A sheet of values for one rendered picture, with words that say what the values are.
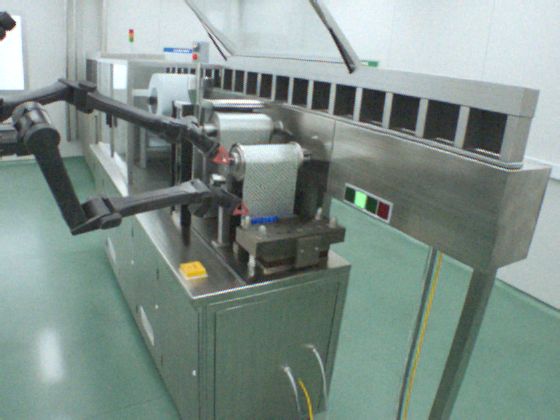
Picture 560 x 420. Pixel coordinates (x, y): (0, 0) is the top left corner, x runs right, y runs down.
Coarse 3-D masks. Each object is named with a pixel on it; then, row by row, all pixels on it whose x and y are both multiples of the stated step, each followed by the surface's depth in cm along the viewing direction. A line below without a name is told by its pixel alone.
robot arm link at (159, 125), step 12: (84, 84) 145; (96, 84) 148; (96, 96) 146; (84, 108) 149; (96, 108) 147; (108, 108) 146; (120, 108) 146; (132, 108) 148; (132, 120) 147; (144, 120) 146; (156, 120) 146; (168, 120) 147; (156, 132) 148; (168, 132) 147
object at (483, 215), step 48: (240, 96) 229; (336, 144) 163; (384, 144) 142; (336, 192) 167; (384, 192) 144; (432, 192) 126; (480, 192) 112; (528, 192) 113; (432, 240) 128; (480, 240) 113; (528, 240) 123
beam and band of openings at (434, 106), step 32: (224, 64) 243; (256, 64) 211; (288, 64) 186; (320, 64) 167; (256, 96) 214; (288, 96) 189; (320, 96) 177; (352, 96) 164; (384, 96) 149; (416, 96) 128; (448, 96) 118; (480, 96) 109; (512, 96) 101; (384, 128) 142; (416, 128) 130; (448, 128) 128; (480, 128) 118; (512, 128) 102; (512, 160) 105
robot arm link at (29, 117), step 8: (24, 112) 84; (32, 112) 85; (40, 112) 86; (16, 120) 84; (24, 120) 83; (32, 120) 82; (40, 120) 84; (48, 120) 86; (16, 128) 85; (24, 128) 83; (24, 152) 85
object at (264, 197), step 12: (252, 180) 163; (264, 180) 165; (276, 180) 168; (288, 180) 171; (252, 192) 164; (264, 192) 167; (276, 192) 170; (288, 192) 173; (252, 204) 166; (264, 204) 169; (276, 204) 172; (288, 204) 175; (252, 216) 168; (264, 216) 171
